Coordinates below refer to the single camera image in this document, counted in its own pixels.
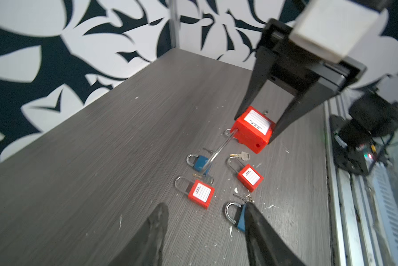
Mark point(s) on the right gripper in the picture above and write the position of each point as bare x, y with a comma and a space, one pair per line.
312, 79

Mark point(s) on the blue padlock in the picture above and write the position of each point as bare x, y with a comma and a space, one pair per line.
197, 162
234, 213

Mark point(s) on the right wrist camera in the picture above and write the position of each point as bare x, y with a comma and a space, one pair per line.
331, 29

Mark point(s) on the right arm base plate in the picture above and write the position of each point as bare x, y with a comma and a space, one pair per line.
353, 148

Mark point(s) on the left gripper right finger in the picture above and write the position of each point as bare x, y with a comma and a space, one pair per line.
264, 246

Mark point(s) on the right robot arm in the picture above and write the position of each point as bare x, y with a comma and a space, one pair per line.
375, 112

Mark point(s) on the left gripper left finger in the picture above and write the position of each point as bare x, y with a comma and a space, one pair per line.
146, 247

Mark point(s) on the red padlock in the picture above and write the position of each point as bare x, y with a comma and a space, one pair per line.
252, 129
246, 174
196, 191

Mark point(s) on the silver key with ring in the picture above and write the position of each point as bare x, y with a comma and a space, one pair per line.
244, 156

